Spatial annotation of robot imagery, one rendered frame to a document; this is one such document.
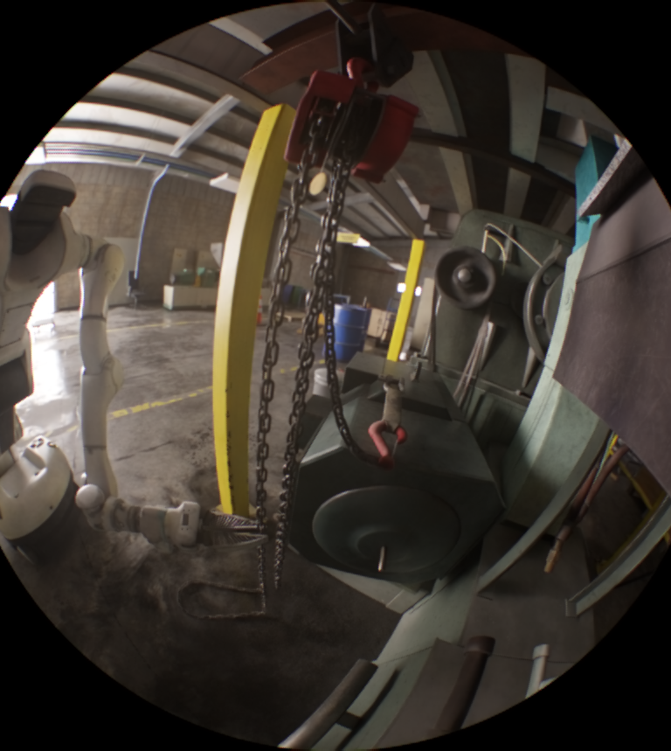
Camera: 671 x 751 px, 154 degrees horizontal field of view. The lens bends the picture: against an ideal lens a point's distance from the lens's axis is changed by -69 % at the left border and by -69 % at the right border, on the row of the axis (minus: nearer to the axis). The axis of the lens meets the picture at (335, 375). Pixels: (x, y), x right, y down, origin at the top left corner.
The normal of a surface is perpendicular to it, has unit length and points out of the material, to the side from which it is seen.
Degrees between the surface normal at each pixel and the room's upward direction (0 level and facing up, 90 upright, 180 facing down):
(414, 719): 0
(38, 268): 47
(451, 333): 90
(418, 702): 0
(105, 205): 90
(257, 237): 90
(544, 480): 72
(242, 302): 90
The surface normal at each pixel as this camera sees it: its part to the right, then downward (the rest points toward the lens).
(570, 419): -0.45, -0.11
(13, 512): 0.77, -0.42
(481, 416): -0.54, 0.18
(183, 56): 0.82, 0.33
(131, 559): 0.19, -0.93
